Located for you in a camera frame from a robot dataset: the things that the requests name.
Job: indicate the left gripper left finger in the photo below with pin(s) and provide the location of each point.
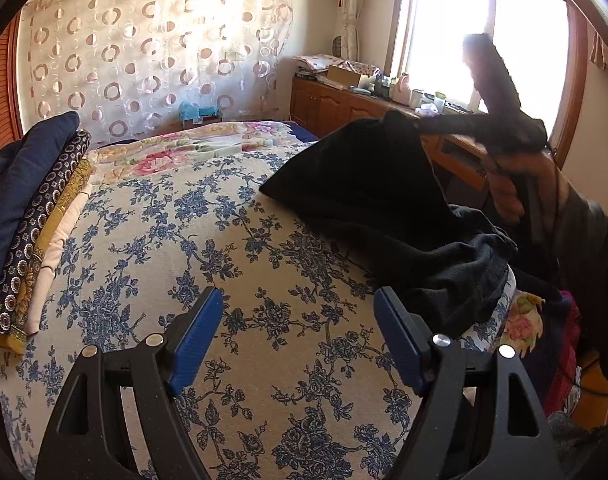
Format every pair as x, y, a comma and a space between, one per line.
87, 435

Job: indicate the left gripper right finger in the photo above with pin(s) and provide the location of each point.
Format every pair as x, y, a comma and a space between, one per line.
479, 416

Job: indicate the black garment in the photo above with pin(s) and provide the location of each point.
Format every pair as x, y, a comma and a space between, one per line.
371, 187

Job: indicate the person's right forearm sleeve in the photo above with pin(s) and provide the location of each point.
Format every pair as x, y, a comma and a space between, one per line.
581, 246

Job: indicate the person's right hand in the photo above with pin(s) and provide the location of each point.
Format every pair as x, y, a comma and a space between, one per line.
506, 173

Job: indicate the pink bottle on cabinet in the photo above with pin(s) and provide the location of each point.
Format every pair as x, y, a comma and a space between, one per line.
400, 91

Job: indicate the yellow folded cloth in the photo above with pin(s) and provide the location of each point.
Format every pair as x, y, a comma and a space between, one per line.
24, 259

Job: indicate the navy circle-patterned folded cloth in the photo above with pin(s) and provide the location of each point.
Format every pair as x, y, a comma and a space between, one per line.
40, 176

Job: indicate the cardboard box on cabinet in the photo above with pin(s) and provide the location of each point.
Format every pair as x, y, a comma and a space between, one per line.
353, 74

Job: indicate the white folded cloth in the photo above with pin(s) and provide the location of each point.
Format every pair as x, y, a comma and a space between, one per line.
52, 258

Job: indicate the blue floral bed sheet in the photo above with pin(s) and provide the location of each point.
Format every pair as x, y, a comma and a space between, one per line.
297, 382

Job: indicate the wooden low cabinet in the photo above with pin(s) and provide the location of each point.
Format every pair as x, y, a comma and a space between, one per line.
321, 109

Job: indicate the beige side curtain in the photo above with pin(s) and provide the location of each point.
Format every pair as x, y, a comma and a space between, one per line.
351, 7

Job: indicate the folded navy blue cloth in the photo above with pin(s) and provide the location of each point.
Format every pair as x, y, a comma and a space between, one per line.
23, 166

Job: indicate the pink floral blanket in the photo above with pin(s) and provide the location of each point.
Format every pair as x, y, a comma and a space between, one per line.
193, 147

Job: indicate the blue toy on nightstand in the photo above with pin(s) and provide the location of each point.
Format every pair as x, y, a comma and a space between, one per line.
192, 115

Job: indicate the circle-patterned sheer curtain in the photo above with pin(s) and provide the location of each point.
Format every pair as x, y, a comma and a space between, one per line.
126, 67

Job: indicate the window with wooden frame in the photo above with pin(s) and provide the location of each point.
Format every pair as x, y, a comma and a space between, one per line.
543, 44

